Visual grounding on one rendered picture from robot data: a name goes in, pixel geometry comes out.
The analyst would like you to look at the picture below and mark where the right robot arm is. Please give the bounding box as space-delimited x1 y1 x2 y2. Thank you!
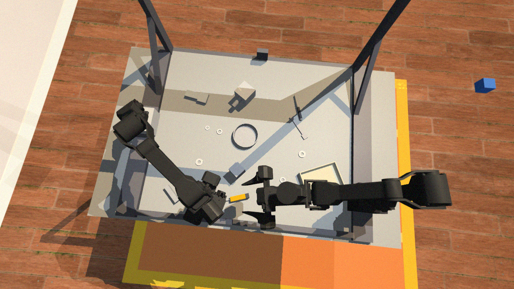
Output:
113 99 227 225

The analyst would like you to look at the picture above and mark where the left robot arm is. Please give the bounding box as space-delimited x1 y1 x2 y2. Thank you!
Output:
256 170 452 212

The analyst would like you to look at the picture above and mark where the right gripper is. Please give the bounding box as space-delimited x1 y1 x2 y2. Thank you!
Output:
183 171 221 226

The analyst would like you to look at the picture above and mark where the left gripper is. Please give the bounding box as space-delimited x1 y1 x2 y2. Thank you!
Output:
241 165 289 230

